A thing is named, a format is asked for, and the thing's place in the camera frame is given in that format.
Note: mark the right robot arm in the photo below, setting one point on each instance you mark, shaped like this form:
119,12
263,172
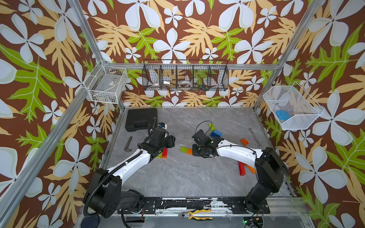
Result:
269,167

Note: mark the long orange lego brick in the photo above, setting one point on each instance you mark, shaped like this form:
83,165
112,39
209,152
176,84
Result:
251,169

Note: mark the white wire basket right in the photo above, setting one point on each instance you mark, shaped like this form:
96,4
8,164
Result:
302,107

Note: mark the lime green lego brick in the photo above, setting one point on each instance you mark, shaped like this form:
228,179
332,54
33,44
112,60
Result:
184,149
212,127

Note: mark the small orange upturned lego brick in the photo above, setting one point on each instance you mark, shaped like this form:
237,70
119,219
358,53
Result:
244,141

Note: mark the grey allen key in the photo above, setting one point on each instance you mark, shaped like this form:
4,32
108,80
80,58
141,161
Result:
126,148

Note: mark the white wire basket left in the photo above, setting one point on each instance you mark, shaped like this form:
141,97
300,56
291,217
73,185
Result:
106,83

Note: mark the long red lego brick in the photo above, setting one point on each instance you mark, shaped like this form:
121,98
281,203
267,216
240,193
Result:
242,168

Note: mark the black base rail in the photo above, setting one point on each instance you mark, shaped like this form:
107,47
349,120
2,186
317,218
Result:
235,205

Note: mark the blue sponge in basket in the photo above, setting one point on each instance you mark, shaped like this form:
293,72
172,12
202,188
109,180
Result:
283,115

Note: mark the black wire basket centre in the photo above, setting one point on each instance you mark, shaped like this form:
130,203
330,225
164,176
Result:
185,75

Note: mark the lime green lego brick front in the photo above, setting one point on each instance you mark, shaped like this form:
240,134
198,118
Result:
184,149

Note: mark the dark blue upturned lego brick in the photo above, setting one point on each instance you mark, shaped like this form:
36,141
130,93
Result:
216,133

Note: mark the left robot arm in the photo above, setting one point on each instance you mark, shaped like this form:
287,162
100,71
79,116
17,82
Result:
104,195

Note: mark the black round disc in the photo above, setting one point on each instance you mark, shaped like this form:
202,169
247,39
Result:
90,222

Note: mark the aluminium frame post right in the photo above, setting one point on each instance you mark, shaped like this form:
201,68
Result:
299,31

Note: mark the white wire basket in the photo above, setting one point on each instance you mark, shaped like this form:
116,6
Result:
106,83
302,107

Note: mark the aluminium frame post left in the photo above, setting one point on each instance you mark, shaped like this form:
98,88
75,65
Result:
93,47

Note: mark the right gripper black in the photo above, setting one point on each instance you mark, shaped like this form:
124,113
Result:
194,151

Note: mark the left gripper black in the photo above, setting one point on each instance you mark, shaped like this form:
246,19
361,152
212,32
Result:
170,140

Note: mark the black plastic tool case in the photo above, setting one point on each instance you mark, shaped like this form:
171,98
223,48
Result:
139,119

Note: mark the silver combination wrench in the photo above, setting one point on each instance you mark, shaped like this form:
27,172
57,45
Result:
255,138

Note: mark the aluminium frame post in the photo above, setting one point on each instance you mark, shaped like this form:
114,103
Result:
93,47
299,31

